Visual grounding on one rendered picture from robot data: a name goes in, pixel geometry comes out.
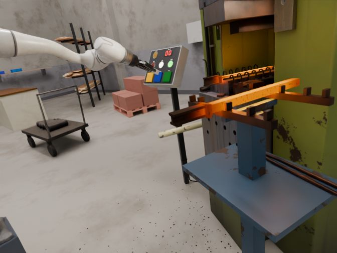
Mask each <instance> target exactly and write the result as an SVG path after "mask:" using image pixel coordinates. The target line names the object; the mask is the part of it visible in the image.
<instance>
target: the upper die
mask: <svg viewBox="0 0 337 253"><path fill-rule="evenodd" d="M274 3H275V0H218V1H216V2H214V3H212V4H210V5H208V6H206V7H204V8H203V9H204V21H205V27H211V26H218V25H226V24H230V22H233V21H236V20H242V19H250V18H257V17H265V16H272V15H274Z"/></svg>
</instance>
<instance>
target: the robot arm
mask: <svg viewBox="0 0 337 253"><path fill-rule="evenodd" d="M33 54H50V55H54V56H57V57H59V58H62V59H65V60H67V61H70V62H73V63H76V64H82V65H86V66H87V68H89V69H90V70H93V71H99V70H101V69H103V68H105V67H106V66H108V65H109V64H110V63H112V62H119V63H121V64H124V65H129V66H131V67H134V66H135V67H138V68H140V69H143V70H145V71H150V72H152V73H154V74H156V75H158V74H159V70H157V69H155V68H154V67H153V66H152V65H150V64H149V63H147V62H146V61H144V62H143V61H141V60H140V59H138V56H137V55H135V54H133V53H132V52H131V51H130V50H128V49H126V48H124V47H123V46H121V45H120V44H119V43H118V42H116V41H114V40H112V39H109V38H106V37H98V38H97V39H96V41H95V43H94V49H92V50H87V51H86V52H85V53H84V54H78V53H75V52H73V51H71V50H69V49H67V48H66V47H64V46H62V45H60V44H58V43H56V42H54V41H51V40H48V39H44V38H40V37H35V36H31V35H27V34H23V33H19V32H16V31H12V30H7V29H2V28H0V58H4V57H18V56H25V55H33ZM13 237H14V235H13V233H12V232H10V231H9V230H8V229H7V227H6V225H5V219H4V218H3V217H0V245H1V244H3V243H5V242H7V241H9V240H11V239H12V238H13Z"/></svg>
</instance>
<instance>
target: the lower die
mask: <svg viewBox="0 0 337 253"><path fill-rule="evenodd" d="M249 74H250V80H255V72H253V74H251V73H249ZM271 76H274V68H273V70H272V68H271ZM266 77H269V69H267V71H265V70H264V78H266ZM234 78H235V83H239V82H241V77H240V75H238V77H237V76H234ZM257 79H262V70H260V73H258V71H257ZM242 81H243V82H244V81H248V74H247V73H246V75H245V76H244V74H242ZM273 83H274V82H270V83H265V85H267V84H273ZM231 85H233V77H231V79H229V77H227V78H222V83H219V84H215V85H211V86H210V91H212V92H216V93H226V95H228V96H230V95H233V91H230V90H229V86H231Z"/></svg>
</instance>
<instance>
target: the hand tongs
mask: <svg viewBox="0 0 337 253"><path fill-rule="evenodd" d="M271 158H273V159H275V160H278V161H280V162H282V163H284V164H286V165H288V166H291V167H293V168H295V169H297V170H299V171H301V172H303V173H305V174H307V175H309V176H311V177H313V178H316V179H318V180H320V181H322V182H324V183H326V184H328V185H330V186H332V187H334V188H336V189H337V184H336V183H334V182H331V181H329V180H327V179H325V178H323V177H321V176H318V175H316V174H314V173H312V172H310V171H308V170H305V169H303V168H301V167H299V166H297V165H295V164H292V163H290V162H288V161H286V160H284V159H281V158H279V157H277V156H274V155H271V154H268V153H266V160H268V161H269V162H271V163H273V164H275V165H277V166H278V167H280V168H282V169H284V170H286V171H288V172H290V173H292V174H294V175H296V176H297V177H299V178H301V179H303V180H305V181H307V182H309V183H311V184H313V185H315V186H317V187H319V188H321V189H323V190H325V191H327V192H329V193H331V194H333V195H335V196H336V197H337V191H335V190H332V189H330V188H328V187H326V186H324V185H322V184H321V183H319V182H317V181H315V180H313V179H311V178H309V177H307V176H305V175H303V174H301V173H298V172H296V171H294V170H292V169H290V168H288V167H286V166H284V165H282V164H280V163H278V162H276V161H274V160H272V159H271Z"/></svg>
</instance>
